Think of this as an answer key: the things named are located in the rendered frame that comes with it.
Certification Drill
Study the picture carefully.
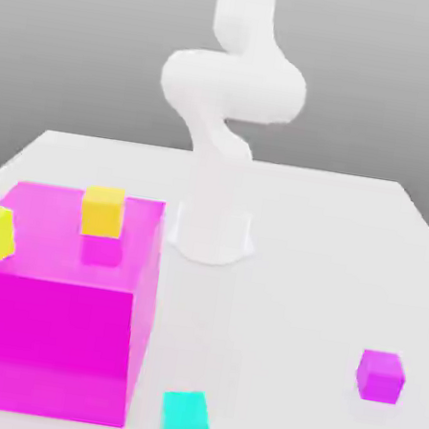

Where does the small orange cube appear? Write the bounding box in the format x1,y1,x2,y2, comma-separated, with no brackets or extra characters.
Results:
77,183,129,241

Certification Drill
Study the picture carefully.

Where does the small cyan cube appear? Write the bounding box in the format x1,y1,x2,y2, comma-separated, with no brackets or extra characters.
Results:
157,385,215,429

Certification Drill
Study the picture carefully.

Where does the small purple cube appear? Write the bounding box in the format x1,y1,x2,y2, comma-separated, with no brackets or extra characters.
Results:
351,347,411,407

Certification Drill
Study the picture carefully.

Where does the large magenta box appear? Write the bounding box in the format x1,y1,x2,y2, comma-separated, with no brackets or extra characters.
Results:
0,176,173,429

